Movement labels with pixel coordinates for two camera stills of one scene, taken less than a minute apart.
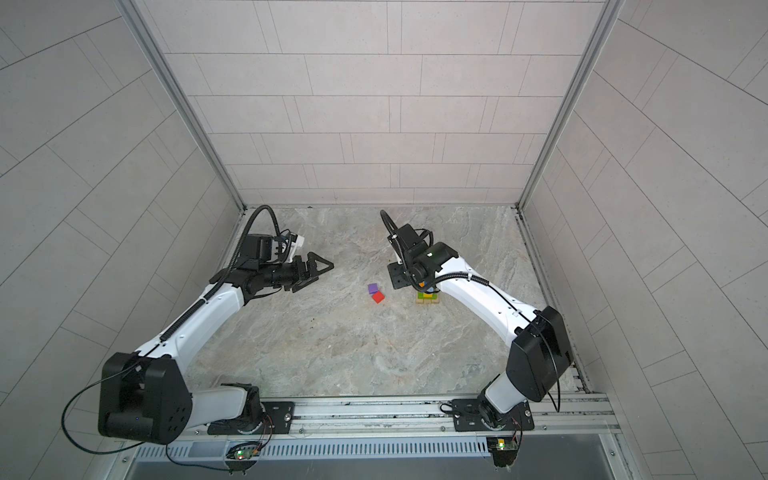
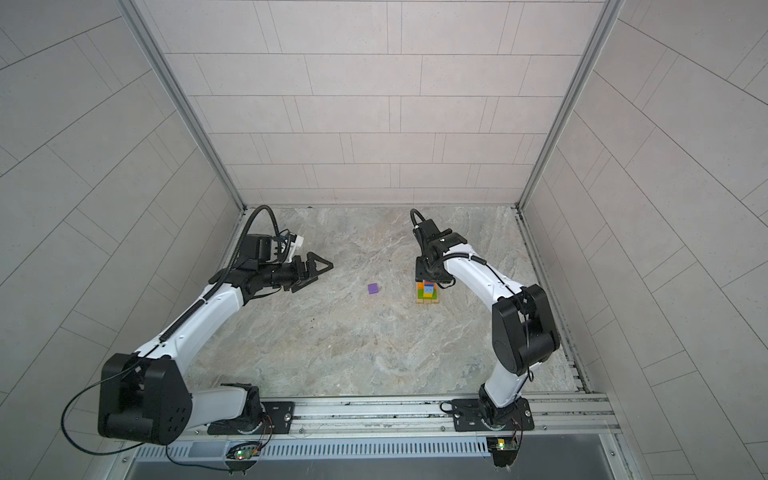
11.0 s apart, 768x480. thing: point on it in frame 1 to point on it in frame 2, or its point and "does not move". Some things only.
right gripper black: (396, 280) to (420, 272)
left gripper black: (299, 279) does not move
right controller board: (503, 449) does not move
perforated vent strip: (405, 449) does not move
